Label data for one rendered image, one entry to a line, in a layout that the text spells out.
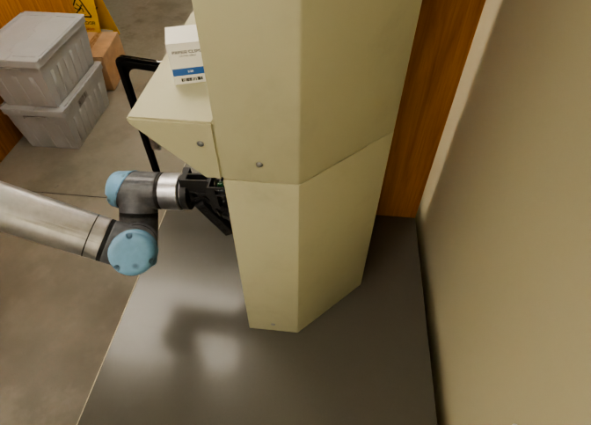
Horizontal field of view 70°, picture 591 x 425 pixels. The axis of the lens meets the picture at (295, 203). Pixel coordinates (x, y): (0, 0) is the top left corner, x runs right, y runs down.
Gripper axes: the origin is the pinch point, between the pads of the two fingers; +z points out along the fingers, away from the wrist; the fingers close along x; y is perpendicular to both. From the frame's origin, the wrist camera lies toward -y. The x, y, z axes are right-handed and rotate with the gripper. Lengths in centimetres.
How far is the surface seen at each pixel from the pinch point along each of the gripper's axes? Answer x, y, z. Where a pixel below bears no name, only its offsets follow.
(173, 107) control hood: -11.2, 30.1, -11.3
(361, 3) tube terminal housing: -7.8, 41.9, 12.3
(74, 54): 175, -63, -160
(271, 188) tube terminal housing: -13.9, 18.4, 1.0
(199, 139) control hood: -13.9, 27.1, -7.8
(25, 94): 141, -71, -178
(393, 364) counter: -18.8, -28.8, 23.7
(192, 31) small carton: -2.0, 36.0, -10.0
